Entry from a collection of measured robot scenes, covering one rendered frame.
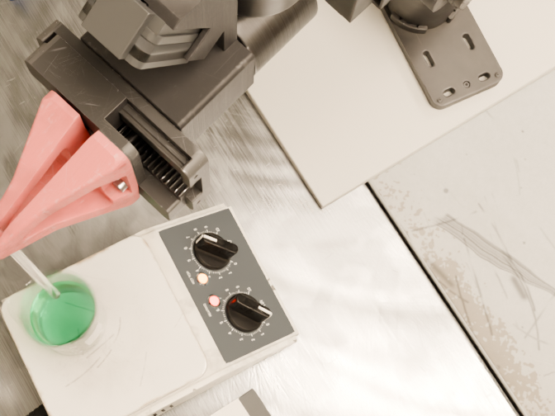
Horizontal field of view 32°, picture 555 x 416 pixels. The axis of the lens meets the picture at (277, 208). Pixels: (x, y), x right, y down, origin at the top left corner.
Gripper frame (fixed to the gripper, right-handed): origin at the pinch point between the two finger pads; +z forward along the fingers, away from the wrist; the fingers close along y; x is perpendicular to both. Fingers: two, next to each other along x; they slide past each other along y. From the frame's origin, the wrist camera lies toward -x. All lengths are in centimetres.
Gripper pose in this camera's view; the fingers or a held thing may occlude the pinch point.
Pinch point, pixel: (1, 238)
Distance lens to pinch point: 47.7
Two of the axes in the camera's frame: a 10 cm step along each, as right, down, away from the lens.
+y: 7.3, 6.7, -1.4
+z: -6.8, 7.0, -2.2
